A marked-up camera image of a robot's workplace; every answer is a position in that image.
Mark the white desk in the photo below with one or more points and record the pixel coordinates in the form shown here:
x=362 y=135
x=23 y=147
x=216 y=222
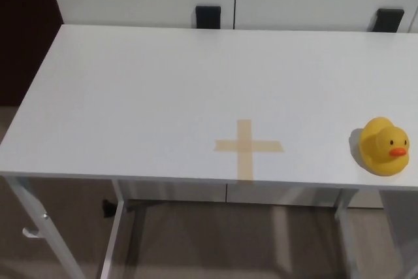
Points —
x=156 y=96

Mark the right black wall bracket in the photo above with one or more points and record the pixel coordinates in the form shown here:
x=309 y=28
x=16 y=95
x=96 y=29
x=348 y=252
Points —
x=388 y=20

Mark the white desk hook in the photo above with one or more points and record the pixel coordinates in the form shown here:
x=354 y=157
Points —
x=30 y=232

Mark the yellow rubber duck toy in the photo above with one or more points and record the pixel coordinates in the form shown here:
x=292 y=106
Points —
x=379 y=148

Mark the left black wall bracket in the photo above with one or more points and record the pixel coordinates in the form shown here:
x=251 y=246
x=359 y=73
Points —
x=209 y=17

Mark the beige tape cross mark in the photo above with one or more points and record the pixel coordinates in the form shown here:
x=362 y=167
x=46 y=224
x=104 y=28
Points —
x=244 y=147

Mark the black desk foot pad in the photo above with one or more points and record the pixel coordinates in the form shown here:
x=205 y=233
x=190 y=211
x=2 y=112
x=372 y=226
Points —
x=107 y=207

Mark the black wall bracket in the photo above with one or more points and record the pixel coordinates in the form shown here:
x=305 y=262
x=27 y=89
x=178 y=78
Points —
x=388 y=20
x=209 y=17

